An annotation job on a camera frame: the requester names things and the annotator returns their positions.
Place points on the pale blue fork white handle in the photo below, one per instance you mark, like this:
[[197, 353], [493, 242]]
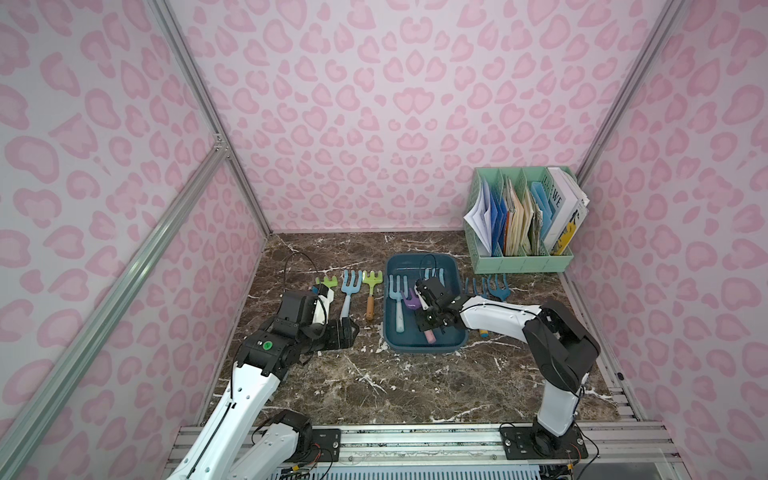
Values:
[[438, 273]]

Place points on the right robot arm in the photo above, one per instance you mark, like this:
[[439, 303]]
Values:
[[563, 349]]

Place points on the dark teal storage box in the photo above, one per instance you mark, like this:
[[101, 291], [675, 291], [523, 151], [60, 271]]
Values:
[[412, 340]]

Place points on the teal fork yellow handle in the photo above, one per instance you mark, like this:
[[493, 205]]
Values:
[[475, 286]]

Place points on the pale teal rake white handle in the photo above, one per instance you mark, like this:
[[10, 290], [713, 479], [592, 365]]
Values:
[[398, 290]]

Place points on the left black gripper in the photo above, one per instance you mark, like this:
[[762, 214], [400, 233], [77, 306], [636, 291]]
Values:
[[339, 333]]

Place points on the purple rake pink handle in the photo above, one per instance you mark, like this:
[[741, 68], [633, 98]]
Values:
[[413, 303]]

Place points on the green rake orange handle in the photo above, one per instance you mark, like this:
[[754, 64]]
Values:
[[329, 282]]

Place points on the teal rake yellow handle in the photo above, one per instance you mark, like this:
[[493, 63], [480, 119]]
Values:
[[498, 286]]

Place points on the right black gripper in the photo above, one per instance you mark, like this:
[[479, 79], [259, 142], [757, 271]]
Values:
[[432, 318]]

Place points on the mint green file organizer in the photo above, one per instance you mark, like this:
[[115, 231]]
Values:
[[544, 263]]

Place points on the blue folders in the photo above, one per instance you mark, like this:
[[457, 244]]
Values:
[[500, 216]]

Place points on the tan paper folders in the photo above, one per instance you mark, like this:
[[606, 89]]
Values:
[[524, 218]]

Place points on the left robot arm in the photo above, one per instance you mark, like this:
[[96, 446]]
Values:
[[234, 444]]

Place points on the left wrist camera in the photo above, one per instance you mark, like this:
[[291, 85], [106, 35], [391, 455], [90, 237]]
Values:
[[321, 309]]

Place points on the white paper stack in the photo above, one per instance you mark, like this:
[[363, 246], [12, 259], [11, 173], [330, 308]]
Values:
[[479, 219]]

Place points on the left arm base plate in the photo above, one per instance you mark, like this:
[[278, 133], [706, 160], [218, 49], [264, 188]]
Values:
[[325, 442]]

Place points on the aluminium front rail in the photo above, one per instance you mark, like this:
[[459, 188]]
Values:
[[474, 451]]

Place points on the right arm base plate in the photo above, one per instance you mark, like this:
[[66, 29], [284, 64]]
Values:
[[536, 443]]

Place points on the light blue fork white handle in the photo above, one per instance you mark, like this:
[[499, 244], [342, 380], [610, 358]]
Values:
[[351, 284]]

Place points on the green rake wooden handle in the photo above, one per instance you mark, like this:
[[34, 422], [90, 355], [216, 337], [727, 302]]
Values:
[[372, 279]]

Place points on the white yellow book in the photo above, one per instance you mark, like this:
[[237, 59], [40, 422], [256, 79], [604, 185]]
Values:
[[569, 205]]

